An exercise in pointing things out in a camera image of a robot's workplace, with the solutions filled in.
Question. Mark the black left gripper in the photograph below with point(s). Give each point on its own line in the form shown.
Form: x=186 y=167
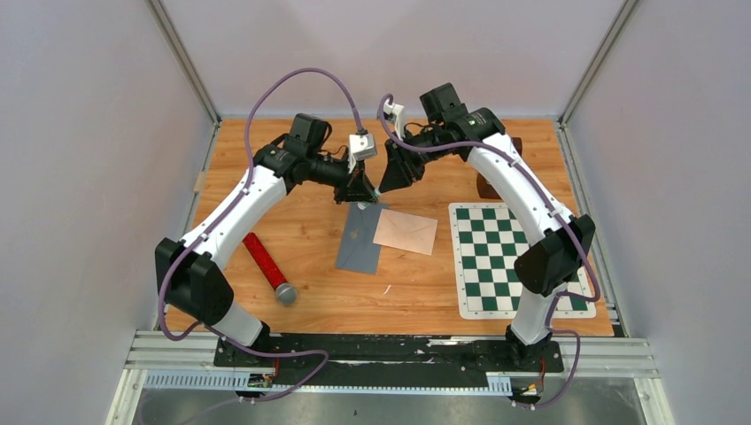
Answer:
x=359 y=188

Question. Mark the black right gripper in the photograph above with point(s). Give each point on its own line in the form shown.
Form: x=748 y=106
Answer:
x=400 y=172

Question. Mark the cream pink envelope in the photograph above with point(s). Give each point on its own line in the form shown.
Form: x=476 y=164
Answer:
x=406 y=232

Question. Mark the grey envelope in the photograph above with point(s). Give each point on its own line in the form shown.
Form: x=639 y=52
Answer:
x=357 y=251

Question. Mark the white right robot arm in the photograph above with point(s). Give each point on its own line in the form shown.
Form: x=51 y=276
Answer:
x=559 y=240

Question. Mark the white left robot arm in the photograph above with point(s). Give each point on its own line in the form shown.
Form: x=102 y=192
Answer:
x=189 y=271

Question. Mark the wooden metronome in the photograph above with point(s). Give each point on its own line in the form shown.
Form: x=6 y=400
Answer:
x=496 y=160

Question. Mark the green white chessboard mat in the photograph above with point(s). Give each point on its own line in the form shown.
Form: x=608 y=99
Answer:
x=487 y=239

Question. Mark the red microphone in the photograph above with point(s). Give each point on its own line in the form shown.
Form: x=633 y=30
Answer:
x=285 y=293

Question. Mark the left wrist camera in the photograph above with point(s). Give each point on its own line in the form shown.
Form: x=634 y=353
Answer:
x=361 y=147

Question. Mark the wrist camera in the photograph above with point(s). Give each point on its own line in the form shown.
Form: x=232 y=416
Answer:
x=394 y=114
x=361 y=147

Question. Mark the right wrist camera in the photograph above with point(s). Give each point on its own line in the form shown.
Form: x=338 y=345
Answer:
x=394 y=114

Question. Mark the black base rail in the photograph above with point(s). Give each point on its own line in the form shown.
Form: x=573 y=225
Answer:
x=390 y=361

